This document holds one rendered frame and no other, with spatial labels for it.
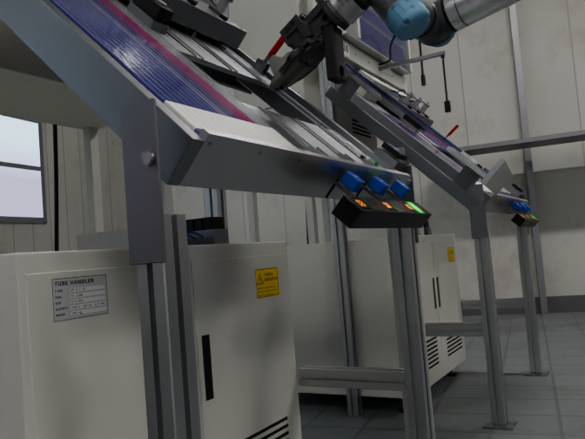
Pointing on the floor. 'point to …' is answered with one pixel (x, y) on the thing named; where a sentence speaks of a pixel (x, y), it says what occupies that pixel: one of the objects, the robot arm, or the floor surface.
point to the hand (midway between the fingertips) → (278, 88)
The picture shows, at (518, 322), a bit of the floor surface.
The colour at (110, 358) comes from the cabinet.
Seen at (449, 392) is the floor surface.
